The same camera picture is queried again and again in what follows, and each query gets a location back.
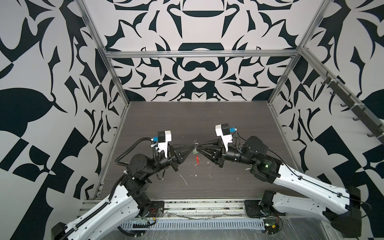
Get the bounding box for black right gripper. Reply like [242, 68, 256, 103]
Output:
[200, 138, 259, 169]

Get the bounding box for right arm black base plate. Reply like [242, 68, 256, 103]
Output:
[244, 200, 270, 218]

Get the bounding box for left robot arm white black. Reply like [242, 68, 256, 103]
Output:
[51, 137, 196, 240]

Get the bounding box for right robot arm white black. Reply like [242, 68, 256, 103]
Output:
[197, 136, 363, 238]

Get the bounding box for white slotted cable duct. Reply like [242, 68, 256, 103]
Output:
[121, 219, 265, 231]

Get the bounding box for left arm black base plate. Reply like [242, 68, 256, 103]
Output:
[147, 201, 165, 218]

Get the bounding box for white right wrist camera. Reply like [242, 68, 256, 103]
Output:
[215, 123, 237, 152]

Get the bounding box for aluminium frame crossbar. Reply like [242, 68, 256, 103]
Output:
[105, 50, 298, 59]

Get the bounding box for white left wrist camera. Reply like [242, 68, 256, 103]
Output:
[151, 131, 172, 158]

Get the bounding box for black wall hook rail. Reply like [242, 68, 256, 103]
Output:
[322, 72, 384, 145]

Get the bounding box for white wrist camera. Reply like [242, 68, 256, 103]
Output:
[215, 123, 237, 152]
[151, 131, 172, 158]

